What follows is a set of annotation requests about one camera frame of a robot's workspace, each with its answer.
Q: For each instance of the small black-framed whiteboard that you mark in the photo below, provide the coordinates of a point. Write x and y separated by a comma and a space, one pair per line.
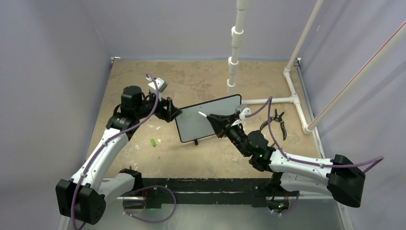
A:
192, 125

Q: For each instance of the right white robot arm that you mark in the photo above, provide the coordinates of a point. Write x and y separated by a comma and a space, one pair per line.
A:
291, 173

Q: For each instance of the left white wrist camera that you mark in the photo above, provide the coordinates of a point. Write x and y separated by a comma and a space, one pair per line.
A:
156, 85

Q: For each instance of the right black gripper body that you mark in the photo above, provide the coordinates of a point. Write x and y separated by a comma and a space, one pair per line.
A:
236, 135

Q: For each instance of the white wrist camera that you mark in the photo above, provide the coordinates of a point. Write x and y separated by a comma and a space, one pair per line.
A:
156, 85
242, 111

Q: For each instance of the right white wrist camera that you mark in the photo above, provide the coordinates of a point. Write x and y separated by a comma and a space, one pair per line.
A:
242, 111

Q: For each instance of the white PVC pipe frame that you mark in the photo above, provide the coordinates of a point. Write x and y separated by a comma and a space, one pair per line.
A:
237, 32

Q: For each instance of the green marker cap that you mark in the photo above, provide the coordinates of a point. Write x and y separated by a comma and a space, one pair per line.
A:
153, 142

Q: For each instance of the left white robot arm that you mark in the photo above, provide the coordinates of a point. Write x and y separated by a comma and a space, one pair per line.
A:
85, 196

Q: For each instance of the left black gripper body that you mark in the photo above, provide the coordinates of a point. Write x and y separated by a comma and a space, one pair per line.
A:
146, 106

